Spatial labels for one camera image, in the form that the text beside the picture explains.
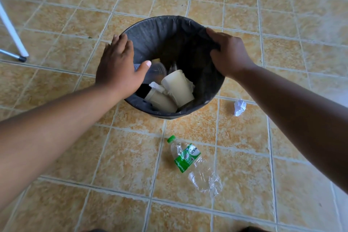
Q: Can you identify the person's right hand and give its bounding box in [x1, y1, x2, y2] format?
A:
[206, 28, 257, 79]

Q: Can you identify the person's left hand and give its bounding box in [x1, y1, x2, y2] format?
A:
[95, 34, 152, 99]

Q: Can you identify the clear plastic cup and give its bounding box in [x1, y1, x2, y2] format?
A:
[133, 62, 167, 85]

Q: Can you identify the white tissue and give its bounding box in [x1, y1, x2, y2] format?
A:
[149, 72, 196, 96]

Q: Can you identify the white paper cup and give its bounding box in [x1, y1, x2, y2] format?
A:
[144, 87, 179, 113]
[161, 70, 195, 107]

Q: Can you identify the black bin with liner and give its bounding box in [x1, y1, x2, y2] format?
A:
[119, 16, 226, 120]

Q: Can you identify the green-label water bottle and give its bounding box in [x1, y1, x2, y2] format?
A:
[166, 135, 223, 198]

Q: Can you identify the person's right forearm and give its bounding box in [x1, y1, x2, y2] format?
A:
[233, 65, 348, 194]

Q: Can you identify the person's left forearm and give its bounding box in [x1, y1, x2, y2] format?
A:
[0, 82, 128, 211]

